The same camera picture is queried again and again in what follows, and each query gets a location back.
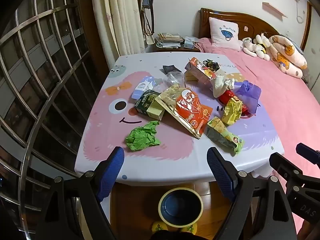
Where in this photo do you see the white yellow plush toy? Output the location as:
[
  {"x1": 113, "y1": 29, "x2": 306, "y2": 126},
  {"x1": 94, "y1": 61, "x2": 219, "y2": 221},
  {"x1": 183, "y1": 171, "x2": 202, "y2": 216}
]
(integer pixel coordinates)
[{"x1": 253, "y1": 33, "x2": 272, "y2": 61}]

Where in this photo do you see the yellow crumpled wrapper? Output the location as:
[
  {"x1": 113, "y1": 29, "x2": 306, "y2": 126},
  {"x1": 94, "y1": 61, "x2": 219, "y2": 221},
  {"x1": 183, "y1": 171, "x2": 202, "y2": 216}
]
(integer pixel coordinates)
[{"x1": 221, "y1": 97, "x2": 243, "y2": 126}]

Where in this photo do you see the white square pillow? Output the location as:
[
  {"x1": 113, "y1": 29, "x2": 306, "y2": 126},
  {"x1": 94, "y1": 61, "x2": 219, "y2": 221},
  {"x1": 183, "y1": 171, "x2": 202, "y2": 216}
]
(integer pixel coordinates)
[{"x1": 208, "y1": 17, "x2": 242, "y2": 52}]

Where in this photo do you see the person's trouser leg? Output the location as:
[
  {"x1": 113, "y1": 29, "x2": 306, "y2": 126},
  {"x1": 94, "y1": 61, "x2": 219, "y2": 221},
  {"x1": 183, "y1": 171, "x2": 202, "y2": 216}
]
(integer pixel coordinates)
[
  {"x1": 175, "y1": 232, "x2": 200, "y2": 240},
  {"x1": 150, "y1": 231, "x2": 175, "y2": 240}
]

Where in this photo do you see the clear plastic wrapper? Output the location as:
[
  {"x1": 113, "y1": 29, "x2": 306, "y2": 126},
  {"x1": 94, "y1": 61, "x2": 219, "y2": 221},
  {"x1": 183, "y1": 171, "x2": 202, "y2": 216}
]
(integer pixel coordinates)
[{"x1": 154, "y1": 72, "x2": 185, "y2": 95}]

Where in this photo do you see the gold orange snack bag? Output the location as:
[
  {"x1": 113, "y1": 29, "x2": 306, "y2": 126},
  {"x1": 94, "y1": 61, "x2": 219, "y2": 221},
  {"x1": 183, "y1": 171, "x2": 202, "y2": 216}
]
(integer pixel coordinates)
[{"x1": 154, "y1": 84, "x2": 213, "y2": 140}]

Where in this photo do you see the wooden bedside table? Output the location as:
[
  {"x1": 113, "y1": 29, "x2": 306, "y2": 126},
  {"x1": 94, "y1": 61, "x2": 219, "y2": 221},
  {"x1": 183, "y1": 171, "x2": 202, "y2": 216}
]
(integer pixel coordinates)
[{"x1": 156, "y1": 36, "x2": 200, "y2": 53}]

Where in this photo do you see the navy trash bin cream rim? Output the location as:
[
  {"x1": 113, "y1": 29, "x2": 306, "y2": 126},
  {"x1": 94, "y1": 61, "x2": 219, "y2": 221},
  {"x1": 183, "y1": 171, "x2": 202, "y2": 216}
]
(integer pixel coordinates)
[{"x1": 158, "y1": 187, "x2": 203, "y2": 228}]

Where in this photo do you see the person's left trouser leg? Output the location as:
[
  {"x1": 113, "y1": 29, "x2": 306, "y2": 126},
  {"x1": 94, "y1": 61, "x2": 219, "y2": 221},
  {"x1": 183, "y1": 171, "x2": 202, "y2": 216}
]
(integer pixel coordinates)
[{"x1": 150, "y1": 231, "x2": 175, "y2": 240}]

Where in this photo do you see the green yellow snack packet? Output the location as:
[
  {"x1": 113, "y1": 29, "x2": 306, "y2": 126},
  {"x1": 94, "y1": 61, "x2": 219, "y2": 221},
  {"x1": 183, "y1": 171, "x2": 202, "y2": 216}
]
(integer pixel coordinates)
[{"x1": 206, "y1": 117, "x2": 245, "y2": 155}]

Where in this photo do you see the red packet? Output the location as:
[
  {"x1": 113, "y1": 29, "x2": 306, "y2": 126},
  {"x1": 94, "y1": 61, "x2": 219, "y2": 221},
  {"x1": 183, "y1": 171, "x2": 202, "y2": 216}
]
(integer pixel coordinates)
[{"x1": 219, "y1": 90, "x2": 252, "y2": 118}]

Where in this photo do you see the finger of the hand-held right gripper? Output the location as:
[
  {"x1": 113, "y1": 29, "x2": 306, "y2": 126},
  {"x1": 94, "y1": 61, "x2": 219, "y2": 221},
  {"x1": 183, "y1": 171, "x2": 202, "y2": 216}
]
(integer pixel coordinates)
[
  {"x1": 296, "y1": 142, "x2": 320, "y2": 180},
  {"x1": 269, "y1": 152, "x2": 320, "y2": 220}
]

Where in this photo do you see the black sachet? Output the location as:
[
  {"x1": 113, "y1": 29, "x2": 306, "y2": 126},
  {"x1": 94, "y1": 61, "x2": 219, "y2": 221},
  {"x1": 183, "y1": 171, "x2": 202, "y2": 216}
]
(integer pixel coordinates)
[{"x1": 162, "y1": 65, "x2": 182, "y2": 75}]

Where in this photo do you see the beige box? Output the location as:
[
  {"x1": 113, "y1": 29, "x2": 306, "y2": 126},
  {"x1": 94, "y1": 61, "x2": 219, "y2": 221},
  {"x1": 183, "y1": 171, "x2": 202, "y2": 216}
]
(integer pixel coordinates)
[{"x1": 146, "y1": 102, "x2": 167, "y2": 120}]

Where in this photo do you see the orange cartoon box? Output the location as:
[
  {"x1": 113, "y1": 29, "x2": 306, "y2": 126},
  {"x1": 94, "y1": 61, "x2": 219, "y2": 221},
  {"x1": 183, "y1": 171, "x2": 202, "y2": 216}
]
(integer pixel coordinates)
[{"x1": 184, "y1": 57, "x2": 225, "y2": 85}]

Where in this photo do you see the wooden headboard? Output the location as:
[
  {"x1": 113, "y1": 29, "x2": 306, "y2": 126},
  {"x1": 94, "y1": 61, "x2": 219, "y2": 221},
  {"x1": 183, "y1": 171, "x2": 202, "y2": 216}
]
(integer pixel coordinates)
[{"x1": 199, "y1": 7, "x2": 308, "y2": 52}]

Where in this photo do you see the purple bag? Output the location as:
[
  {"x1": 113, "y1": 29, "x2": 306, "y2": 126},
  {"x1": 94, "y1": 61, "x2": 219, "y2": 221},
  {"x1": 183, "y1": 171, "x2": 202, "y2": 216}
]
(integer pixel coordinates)
[{"x1": 235, "y1": 80, "x2": 262, "y2": 114}]

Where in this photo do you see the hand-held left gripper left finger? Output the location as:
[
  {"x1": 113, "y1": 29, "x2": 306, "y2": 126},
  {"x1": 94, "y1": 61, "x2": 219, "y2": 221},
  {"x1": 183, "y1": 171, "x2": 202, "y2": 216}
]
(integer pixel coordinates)
[{"x1": 35, "y1": 146, "x2": 125, "y2": 240}]

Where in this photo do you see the pink bed sheet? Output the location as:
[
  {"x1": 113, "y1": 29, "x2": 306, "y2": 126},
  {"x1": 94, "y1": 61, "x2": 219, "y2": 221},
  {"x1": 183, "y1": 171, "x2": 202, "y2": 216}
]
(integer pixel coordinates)
[{"x1": 195, "y1": 37, "x2": 320, "y2": 233}]

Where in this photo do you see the steel window grille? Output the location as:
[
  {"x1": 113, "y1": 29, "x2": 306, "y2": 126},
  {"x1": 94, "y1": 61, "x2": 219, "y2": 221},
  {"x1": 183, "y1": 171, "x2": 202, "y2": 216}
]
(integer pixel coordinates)
[{"x1": 0, "y1": 0, "x2": 118, "y2": 240}]

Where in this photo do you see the stack of books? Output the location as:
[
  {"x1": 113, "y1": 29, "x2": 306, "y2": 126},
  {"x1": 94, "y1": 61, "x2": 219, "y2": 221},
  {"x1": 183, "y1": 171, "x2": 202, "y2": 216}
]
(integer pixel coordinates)
[{"x1": 157, "y1": 32, "x2": 184, "y2": 48}]

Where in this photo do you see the yellow embroidered slipper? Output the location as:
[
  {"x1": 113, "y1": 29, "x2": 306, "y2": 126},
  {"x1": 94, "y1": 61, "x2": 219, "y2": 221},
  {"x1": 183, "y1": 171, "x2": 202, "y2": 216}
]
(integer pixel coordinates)
[
  {"x1": 152, "y1": 221, "x2": 170, "y2": 233},
  {"x1": 181, "y1": 222, "x2": 198, "y2": 233}
]

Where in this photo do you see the person's right trouser leg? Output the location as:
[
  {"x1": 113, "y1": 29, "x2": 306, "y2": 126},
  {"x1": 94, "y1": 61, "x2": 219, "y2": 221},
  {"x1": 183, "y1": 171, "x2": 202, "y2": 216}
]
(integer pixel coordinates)
[{"x1": 175, "y1": 232, "x2": 200, "y2": 240}]

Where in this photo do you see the dark green box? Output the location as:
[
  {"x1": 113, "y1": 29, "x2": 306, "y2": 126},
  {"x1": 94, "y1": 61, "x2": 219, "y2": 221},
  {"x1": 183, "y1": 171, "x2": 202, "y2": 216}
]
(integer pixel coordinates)
[{"x1": 134, "y1": 89, "x2": 160, "y2": 114}]

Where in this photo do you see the green crumpled paper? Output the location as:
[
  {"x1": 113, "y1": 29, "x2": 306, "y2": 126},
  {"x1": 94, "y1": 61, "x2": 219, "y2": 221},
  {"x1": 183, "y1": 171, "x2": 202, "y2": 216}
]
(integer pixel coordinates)
[{"x1": 126, "y1": 121, "x2": 162, "y2": 152}]

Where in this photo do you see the white plastic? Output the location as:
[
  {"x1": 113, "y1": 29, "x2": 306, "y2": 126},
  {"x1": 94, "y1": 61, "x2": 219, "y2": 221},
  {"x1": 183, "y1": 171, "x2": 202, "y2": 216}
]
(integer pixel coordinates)
[{"x1": 212, "y1": 76, "x2": 235, "y2": 98}]

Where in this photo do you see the cartoon printed tablecloth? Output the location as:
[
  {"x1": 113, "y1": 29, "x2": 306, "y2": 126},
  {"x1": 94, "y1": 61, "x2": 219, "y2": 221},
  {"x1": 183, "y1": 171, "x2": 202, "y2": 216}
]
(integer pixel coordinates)
[{"x1": 74, "y1": 51, "x2": 285, "y2": 187}]

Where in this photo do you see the cream curtain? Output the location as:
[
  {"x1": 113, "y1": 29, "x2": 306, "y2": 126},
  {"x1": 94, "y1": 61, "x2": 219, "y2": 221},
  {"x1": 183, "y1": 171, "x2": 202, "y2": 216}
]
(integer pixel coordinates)
[{"x1": 90, "y1": 0, "x2": 147, "y2": 58}]

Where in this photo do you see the light blue box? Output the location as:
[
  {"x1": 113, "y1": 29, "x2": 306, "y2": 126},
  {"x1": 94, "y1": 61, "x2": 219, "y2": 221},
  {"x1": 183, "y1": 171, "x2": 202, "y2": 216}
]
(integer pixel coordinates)
[{"x1": 132, "y1": 77, "x2": 157, "y2": 100}]

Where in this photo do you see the rolled patterned blanket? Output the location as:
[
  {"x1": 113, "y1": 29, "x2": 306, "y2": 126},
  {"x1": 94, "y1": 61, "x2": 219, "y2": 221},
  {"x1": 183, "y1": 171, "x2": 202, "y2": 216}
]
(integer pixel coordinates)
[{"x1": 266, "y1": 34, "x2": 308, "y2": 80}]

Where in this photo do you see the pale wall shelf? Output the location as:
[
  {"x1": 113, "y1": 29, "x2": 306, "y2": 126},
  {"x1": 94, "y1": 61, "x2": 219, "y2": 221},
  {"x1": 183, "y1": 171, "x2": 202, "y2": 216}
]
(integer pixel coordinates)
[{"x1": 262, "y1": 2, "x2": 288, "y2": 18}]

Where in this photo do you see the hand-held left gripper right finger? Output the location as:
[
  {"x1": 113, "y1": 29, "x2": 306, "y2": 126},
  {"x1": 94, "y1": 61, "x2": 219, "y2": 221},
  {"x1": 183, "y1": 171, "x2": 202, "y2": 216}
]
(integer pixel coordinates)
[{"x1": 206, "y1": 147, "x2": 298, "y2": 240}]

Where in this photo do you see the pale blue tissue box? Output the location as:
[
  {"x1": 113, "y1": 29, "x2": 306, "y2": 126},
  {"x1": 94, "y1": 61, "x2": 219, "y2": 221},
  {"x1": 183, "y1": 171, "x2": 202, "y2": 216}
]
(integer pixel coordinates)
[{"x1": 184, "y1": 36, "x2": 199, "y2": 49}]

